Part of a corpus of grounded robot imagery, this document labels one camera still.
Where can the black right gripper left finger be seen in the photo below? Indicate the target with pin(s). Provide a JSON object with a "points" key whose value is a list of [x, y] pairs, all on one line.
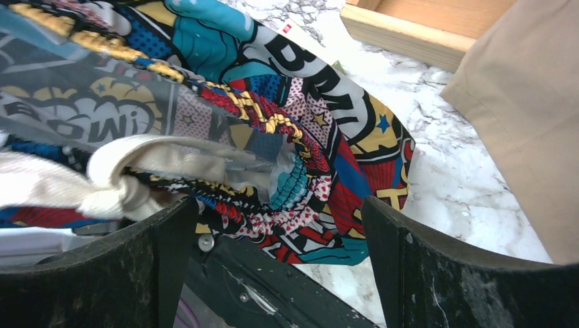
{"points": [[130, 278]]}

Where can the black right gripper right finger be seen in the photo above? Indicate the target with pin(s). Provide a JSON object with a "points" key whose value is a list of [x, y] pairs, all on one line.
{"points": [[426, 278]]}

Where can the beige shorts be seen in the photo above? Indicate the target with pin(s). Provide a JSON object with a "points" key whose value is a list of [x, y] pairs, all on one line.
{"points": [[518, 87]]}

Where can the wooden clothes rack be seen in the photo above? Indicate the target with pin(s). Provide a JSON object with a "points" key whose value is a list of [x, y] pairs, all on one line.
{"points": [[437, 32]]}

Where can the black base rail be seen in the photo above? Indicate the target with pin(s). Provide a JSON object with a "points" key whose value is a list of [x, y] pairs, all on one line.
{"points": [[234, 284]]}

